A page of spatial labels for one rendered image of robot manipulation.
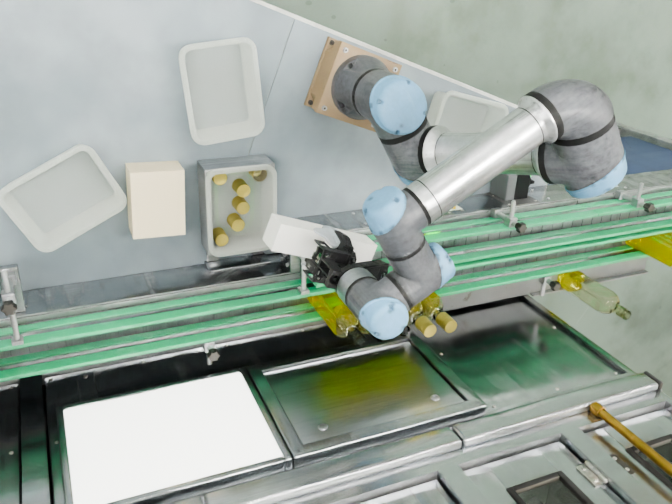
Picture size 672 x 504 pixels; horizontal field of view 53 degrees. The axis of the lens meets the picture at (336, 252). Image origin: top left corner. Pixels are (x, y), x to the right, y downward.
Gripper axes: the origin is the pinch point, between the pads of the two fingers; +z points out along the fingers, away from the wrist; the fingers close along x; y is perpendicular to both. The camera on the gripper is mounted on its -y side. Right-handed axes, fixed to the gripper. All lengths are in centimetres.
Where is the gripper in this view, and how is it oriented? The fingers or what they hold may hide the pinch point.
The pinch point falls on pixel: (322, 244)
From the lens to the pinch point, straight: 145.1
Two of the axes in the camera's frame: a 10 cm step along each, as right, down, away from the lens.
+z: -4.0, -4.0, 8.2
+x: -3.5, 9.0, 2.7
